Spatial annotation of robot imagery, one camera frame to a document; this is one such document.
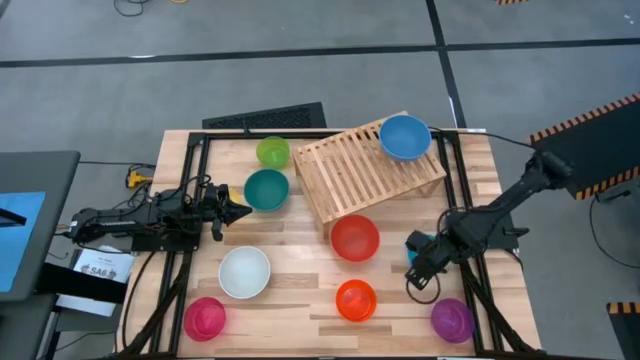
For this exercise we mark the cyan plastic bowl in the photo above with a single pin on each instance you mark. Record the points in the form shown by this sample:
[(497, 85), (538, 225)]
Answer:
[(411, 256)]

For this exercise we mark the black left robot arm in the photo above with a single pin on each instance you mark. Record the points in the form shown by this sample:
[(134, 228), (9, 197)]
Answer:
[(125, 217)]

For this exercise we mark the red translucent plastic bowl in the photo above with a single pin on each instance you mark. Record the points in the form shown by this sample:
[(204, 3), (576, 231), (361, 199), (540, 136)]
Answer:
[(355, 238)]

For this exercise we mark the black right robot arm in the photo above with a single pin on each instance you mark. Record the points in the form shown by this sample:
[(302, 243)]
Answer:
[(500, 210)]

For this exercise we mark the orange translucent plastic bowl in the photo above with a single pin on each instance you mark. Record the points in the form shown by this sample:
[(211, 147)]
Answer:
[(356, 300)]

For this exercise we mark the purple translucent plastic bowl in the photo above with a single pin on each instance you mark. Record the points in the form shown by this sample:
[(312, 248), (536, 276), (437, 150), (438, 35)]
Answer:
[(452, 320)]

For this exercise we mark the light green plastic bowl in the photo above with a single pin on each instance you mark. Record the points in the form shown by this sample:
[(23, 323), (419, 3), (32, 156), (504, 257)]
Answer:
[(273, 152)]

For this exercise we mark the black aluminium table frame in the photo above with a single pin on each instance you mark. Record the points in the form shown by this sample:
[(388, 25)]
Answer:
[(320, 135)]

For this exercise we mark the small hazard-striped black box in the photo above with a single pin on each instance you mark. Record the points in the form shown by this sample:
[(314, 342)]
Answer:
[(625, 330)]

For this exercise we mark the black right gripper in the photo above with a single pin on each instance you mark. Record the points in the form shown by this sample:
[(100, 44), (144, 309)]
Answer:
[(439, 252)]

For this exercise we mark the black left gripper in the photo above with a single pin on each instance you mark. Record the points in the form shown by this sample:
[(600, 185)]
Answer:
[(216, 209)]

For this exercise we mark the yellow power plug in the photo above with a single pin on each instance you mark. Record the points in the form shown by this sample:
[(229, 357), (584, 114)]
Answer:
[(136, 178)]

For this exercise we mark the blue desk mat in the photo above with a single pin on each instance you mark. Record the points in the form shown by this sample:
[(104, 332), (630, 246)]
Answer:
[(20, 250)]

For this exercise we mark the teal plastic bowl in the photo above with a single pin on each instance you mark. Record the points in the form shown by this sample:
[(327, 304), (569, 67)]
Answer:
[(266, 190)]

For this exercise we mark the white plastic bowl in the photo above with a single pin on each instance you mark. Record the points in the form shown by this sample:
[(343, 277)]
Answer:
[(244, 272)]

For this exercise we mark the white printed paper sheet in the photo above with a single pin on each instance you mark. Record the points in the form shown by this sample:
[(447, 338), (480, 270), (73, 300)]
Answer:
[(102, 265)]

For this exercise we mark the wooden slatted shelf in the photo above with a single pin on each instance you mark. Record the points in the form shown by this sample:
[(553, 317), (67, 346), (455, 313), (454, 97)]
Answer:
[(360, 175)]

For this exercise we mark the black hazard-striped platform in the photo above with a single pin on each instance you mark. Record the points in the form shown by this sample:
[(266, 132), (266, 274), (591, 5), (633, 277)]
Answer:
[(595, 145)]

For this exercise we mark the blue plastic bowl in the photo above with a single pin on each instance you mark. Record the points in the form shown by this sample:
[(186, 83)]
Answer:
[(405, 137)]

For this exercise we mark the dark grey desk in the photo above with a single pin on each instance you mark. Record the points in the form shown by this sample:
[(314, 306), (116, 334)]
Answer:
[(50, 175)]

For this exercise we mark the pink translucent plastic bowl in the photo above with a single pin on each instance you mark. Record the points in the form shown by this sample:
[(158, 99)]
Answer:
[(205, 319)]

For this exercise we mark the yellow translucent plastic bowl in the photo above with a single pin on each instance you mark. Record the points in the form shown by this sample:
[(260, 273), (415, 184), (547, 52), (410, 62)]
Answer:
[(234, 194)]

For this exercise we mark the black perforated metal box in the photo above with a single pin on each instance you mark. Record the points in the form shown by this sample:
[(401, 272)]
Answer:
[(265, 118)]

